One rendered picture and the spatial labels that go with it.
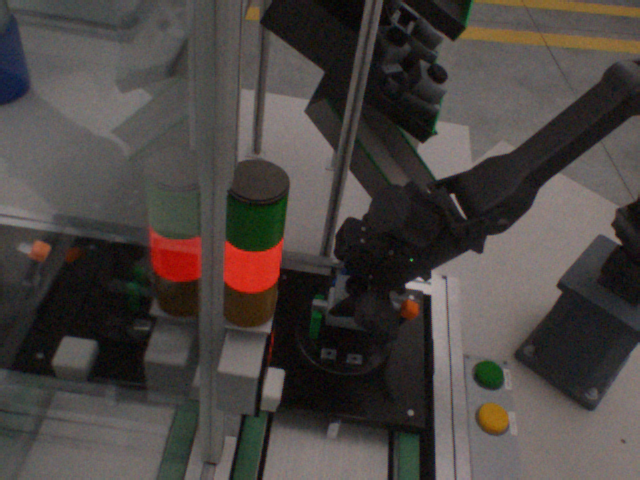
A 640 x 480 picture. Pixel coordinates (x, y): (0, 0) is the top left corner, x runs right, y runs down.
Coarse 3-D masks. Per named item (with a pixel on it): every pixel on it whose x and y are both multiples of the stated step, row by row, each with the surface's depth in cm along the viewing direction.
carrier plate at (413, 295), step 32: (288, 288) 100; (320, 288) 101; (288, 320) 96; (416, 320) 99; (288, 352) 92; (416, 352) 95; (288, 384) 89; (320, 384) 89; (352, 384) 90; (384, 384) 91; (416, 384) 91; (320, 416) 87; (352, 416) 87; (384, 416) 87; (416, 416) 88
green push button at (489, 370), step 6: (486, 360) 96; (480, 366) 95; (486, 366) 95; (492, 366) 95; (498, 366) 95; (480, 372) 94; (486, 372) 94; (492, 372) 94; (498, 372) 94; (480, 378) 93; (486, 378) 93; (492, 378) 93; (498, 378) 93; (486, 384) 93; (492, 384) 93; (498, 384) 93
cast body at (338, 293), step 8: (336, 280) 87; (344, 280) 87; (352, 280) 86; (360, 280) 86; (368, 280) 88; (336, 288) 86; (344, 288) 86; (360, 288) 85; (368, 288) 87; (328, 296) 89; (336, 296) 85; (344, 296) 85; (320, 304) 89; (328, 304) 88; (312, 312) 90; (328, 320) 88; (336, 320) 88; (344, 320) 88; (352, 320) 88; (352, 328) 89; (360, 328) 89
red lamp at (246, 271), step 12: (228, 252) 53; (240, 252) 52; (252, 252) 52; (264, 252) 52; (276, 252) 53; (228, 264) 54; (240, 264) 53; (252, 264) 53; (264, 264) 53; (276, 264) 54; (228, 276) 55; (240, 276) 54; (252, 276) 54; (264, 276) 54; (276, 276) 56; (240, 288) 55; (252, 288) 55; (264, 288) 55
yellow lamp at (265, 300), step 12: (228, 288) 56; (276, 288) 58; (228, 300) 57; (240, 300) 56; (252, 300) 56; (264, 300) 57; (228, 312) 58; (240, 312) 57; (252, 312) 57; (264, 312) 58; (240, 324) 58; (252, 324) 58
